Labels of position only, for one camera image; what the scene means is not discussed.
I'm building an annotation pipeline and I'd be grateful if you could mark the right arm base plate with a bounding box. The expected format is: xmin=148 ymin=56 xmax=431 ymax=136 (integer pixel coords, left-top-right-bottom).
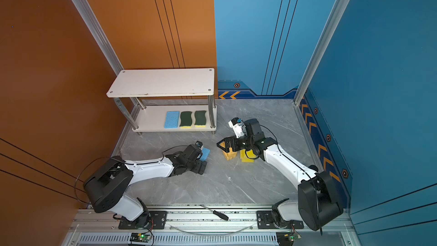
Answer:
xmin=256 ymin=210 xmax=304 ymax=230

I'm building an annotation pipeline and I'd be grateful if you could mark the white two-tier shelf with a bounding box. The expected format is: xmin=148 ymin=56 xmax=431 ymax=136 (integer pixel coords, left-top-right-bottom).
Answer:
xmin=107 ymin=68 xmax=217 ymax=133

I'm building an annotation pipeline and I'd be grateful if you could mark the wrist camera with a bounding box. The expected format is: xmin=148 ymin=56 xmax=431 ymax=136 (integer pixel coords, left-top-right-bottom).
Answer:
xmin=228 ymin=117 xmax=246 ymax=138
xmin=195 ymin=141 xmax=203 ymax=148

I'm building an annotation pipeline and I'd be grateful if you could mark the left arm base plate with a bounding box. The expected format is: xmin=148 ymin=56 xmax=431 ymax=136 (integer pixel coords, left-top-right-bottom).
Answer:
xmin=118 ymin=210 xmax=167 ymax=231

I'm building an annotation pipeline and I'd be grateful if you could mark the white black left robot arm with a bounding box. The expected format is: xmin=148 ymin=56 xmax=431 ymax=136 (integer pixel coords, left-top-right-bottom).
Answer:
xmin=84 ymin=141 xmax=207 ymax=229

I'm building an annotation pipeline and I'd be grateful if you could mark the right green circuit board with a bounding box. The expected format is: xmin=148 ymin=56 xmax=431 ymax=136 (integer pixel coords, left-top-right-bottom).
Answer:
xmin=276 ymin=232 xmax=294 ymax=246

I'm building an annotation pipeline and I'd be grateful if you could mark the green circuit board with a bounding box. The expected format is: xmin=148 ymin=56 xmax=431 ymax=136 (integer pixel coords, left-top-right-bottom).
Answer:
xmin=129 ymin=232 xmax=152 ymax=245
xmin=276 ymin=232 xmax=294 ymax=246

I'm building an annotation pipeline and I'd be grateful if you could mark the orange yellow sponge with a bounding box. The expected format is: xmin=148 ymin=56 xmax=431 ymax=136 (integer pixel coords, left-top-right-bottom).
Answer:
xmin=223 ymin=148 xmax=238 ymax=161

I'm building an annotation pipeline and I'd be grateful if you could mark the green yellow scouring sponge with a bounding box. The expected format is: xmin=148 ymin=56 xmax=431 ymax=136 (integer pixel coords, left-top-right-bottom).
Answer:
xmin=195 ymin=110 xmax=207 ymax=128
xmin=179 ymin=111 xmax=193 ymax=129

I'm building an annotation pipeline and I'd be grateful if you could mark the aluminium corner post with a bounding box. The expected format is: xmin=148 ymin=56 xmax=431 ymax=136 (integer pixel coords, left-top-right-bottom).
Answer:
xmin=294 ymin=0 xmax=350 ymax=106
xmin=71 ymin=0 xmax=124 ymax=75

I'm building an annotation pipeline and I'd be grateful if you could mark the blue sponge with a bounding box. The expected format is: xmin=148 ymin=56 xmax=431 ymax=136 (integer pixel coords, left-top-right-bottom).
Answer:
xmin=164 ymin=111 xmax=180 ymax=129
xmin=199 ymin=148 xmax=211 ymax=161

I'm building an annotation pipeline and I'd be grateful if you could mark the right aluminium corner post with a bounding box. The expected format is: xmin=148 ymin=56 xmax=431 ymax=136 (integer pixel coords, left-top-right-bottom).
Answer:
xmin=294 ymin=0 xmax=350 ymax=106

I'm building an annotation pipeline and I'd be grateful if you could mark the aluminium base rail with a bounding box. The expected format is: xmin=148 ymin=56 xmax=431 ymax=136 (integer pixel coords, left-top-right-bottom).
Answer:
xmin=62 ymin=205 xmax=360 ymax=246

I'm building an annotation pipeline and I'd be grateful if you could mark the left aluminium corner post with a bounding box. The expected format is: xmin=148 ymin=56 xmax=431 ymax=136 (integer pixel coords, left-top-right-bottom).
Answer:
xmin=71 ymin=0 xmax=124 ymax=75

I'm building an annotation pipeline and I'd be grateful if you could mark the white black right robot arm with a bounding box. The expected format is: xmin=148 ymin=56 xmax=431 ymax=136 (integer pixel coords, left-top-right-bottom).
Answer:
xmin=217 ymin=117 xmax=344 ymax=231

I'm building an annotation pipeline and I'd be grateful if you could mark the black handled screwdriver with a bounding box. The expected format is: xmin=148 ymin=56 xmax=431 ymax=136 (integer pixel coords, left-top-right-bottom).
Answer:
xmin=200 ymin=205 xmax=229 ymax=221

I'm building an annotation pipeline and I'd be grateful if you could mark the left green circuit board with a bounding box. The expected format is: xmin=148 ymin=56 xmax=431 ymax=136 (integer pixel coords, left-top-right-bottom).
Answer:
xmin=129 ymin=232 xmax=152 ymax=245

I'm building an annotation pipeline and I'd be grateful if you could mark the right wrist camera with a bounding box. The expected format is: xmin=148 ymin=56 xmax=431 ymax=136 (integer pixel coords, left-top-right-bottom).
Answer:
xmin=228 ymin=117 xmax=246 ymax=138

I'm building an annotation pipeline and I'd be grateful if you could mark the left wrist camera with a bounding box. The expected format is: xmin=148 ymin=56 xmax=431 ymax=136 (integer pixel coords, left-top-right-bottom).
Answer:
xmin=195 ymin=141 xmax=203 ymax=148

